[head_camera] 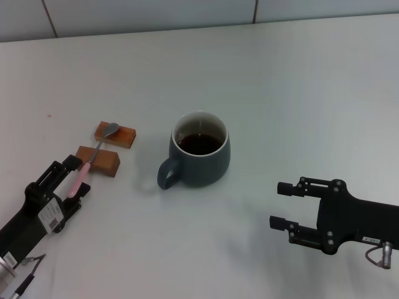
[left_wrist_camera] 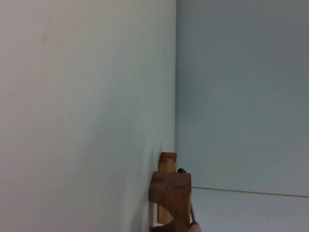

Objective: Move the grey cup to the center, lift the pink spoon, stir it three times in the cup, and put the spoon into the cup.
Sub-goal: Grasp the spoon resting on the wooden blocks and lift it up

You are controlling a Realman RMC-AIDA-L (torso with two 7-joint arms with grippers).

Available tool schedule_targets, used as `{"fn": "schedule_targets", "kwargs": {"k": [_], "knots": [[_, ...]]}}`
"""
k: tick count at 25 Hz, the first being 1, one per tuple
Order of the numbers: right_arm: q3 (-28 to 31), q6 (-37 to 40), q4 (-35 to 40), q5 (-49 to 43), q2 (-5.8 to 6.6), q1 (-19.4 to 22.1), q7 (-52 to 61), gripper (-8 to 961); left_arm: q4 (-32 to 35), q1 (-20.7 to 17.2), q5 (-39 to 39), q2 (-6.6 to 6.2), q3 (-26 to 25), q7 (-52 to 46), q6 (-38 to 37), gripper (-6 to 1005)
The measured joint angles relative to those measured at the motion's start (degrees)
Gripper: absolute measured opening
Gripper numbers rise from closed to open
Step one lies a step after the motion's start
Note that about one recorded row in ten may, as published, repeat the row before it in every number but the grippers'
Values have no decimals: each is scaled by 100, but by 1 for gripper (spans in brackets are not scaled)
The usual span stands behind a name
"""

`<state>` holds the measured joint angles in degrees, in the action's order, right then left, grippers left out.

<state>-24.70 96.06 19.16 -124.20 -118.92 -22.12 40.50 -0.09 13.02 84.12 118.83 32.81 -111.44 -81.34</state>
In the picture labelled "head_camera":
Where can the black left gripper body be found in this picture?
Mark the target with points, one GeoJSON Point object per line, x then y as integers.
{"type": "Point", "coordinates": [28, 218]}

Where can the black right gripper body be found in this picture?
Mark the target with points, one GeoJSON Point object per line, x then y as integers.
{"type": "Point", "coordinates": [355, 219]}

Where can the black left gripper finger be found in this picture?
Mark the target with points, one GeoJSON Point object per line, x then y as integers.
{"type": "Point", "coordinates": [82, 190]}
{"type": "Point", "coordinates": [71, 163]}

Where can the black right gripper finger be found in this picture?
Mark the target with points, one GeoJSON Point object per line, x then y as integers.
{"type": "Point", "coordinates": [286, 188]}
{"type": "Point", "coordinates": [280, 222]}

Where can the grey ceramic cup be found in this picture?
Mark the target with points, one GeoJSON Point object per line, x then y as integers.
{"type": "Point", "coordinates": [202, 169]}

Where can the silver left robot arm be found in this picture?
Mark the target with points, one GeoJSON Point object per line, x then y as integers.
{"type": "Point", "coordinates": [5, 272]}

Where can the plain wooden block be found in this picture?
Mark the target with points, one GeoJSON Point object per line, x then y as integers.
{"type": "Point", "coordinates": [106, 162]}

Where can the stained wooden block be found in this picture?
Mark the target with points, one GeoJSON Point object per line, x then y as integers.
{"type": "Point", "coordinates": [125, 139]}

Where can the dark coffee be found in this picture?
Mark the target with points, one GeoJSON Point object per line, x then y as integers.
{"type": "Point", "coordinates": [199, 144]}

